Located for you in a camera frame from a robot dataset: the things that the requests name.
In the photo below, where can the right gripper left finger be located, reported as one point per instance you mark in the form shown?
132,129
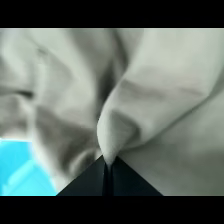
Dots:
90,181

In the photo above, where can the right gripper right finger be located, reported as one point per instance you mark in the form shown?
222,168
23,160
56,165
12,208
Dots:
130,181

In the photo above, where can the tan shirt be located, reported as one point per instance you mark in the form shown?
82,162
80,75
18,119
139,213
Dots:
160,100

